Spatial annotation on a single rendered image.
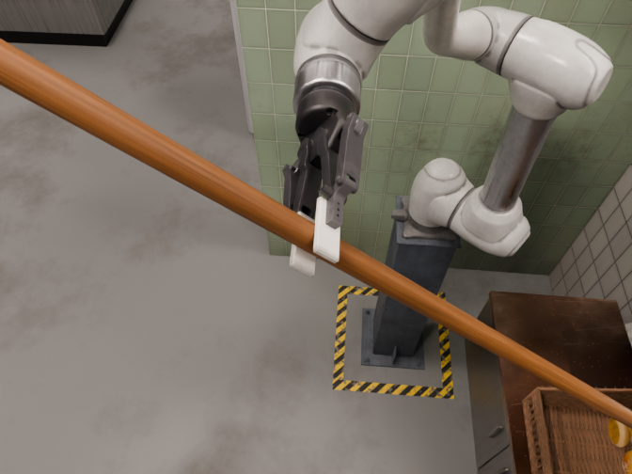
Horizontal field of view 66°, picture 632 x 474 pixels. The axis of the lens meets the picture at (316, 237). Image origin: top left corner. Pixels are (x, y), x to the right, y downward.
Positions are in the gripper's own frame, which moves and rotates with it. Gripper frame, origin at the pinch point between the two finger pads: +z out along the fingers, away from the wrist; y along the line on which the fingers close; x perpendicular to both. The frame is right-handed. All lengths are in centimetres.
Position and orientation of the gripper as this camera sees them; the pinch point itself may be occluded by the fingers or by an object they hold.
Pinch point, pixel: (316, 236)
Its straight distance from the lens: 52.2
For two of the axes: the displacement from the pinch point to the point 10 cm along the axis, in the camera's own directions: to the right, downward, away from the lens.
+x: -7.5, -4.2, -5.1
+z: -0.6, 8.1, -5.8
